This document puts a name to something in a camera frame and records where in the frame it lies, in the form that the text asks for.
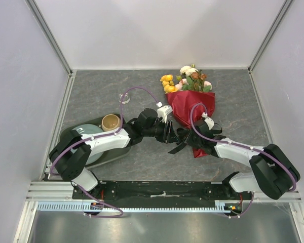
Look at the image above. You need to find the teal plate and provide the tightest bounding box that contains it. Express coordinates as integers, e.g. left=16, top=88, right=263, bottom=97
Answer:
left=72, top=124, right=103, bottom=165

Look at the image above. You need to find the mixed flower bunch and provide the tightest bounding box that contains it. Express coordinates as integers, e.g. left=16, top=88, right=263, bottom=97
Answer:
left=160, top=64, right=213, bottom=94

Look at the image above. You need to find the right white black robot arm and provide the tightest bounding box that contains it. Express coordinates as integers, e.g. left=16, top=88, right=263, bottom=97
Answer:
left=186, top=119, right=300, bottom=200

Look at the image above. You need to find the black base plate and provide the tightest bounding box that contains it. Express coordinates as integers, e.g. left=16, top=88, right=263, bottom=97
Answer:
left=72, top=180, right=254, bottom=203

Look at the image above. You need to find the clear glass vase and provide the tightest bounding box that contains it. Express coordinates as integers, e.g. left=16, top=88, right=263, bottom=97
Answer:
left=119, top=93, right=130, bottom=104

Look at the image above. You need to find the black ribbon with gold text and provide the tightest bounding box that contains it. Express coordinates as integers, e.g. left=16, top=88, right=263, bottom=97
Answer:
left=168, top=122, right=226, bottom=158

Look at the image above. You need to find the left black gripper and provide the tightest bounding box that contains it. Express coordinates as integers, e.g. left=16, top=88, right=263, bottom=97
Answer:
left=143, top=118, right=180, bottom=144

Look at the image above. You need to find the light blue cable duct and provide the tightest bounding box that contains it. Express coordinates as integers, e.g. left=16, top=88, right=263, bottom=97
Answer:
left=37, top=201, right=231, bottom=213

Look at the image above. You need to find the beige ceramic mug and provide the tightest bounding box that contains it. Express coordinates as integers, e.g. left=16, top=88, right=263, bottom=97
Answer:
left=101, top=114, right=121, bottom=132

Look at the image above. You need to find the red wrapping paper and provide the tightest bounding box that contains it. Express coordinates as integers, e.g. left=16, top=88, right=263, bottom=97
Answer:
left=166, top=91, right=216, bottom=159

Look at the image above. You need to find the dark green tray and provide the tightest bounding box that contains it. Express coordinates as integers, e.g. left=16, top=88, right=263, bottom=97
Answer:
left=59, top=116, right=131, bottom=169

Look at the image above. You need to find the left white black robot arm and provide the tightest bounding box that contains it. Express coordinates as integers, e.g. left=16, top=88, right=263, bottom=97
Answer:
left=49, top=105, right=179, bottom=199

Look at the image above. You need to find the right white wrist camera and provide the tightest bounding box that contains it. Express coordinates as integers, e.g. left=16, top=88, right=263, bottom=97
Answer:
left=202, top=112, right=214, bottom=130

